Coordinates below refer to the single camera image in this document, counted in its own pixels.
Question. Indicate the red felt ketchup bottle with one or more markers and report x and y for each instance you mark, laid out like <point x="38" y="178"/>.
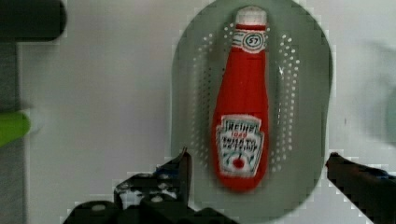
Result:
<point x="239" y="134"/>

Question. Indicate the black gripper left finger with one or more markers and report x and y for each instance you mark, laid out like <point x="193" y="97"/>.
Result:
<point x="160" y="197"/>

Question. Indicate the green oval strainer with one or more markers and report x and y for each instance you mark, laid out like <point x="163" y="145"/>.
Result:
<point x="298" y="81"/>

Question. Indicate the black cylinder post upper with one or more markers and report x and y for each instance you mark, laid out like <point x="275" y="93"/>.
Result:
<point x="31" y="20"/>

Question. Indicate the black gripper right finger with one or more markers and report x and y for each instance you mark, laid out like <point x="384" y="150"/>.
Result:
<point x="371" y="190"/>

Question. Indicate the green object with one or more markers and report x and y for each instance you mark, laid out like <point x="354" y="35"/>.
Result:
<point x="13" y="125"/>

